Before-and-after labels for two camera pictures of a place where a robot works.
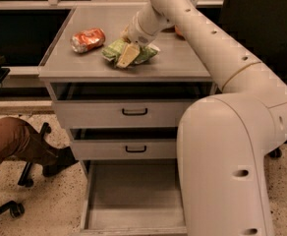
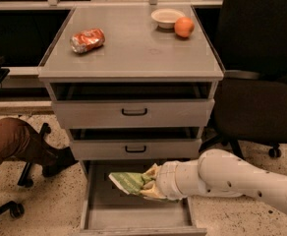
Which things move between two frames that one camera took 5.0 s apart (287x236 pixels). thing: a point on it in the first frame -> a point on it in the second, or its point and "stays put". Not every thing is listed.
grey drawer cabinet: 122,104 stays put
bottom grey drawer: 133,198 stays put
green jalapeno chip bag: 114,51 -> 131,183
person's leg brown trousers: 13,138 stays put
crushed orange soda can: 84,40 stays put
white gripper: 139,35 -> 167,181
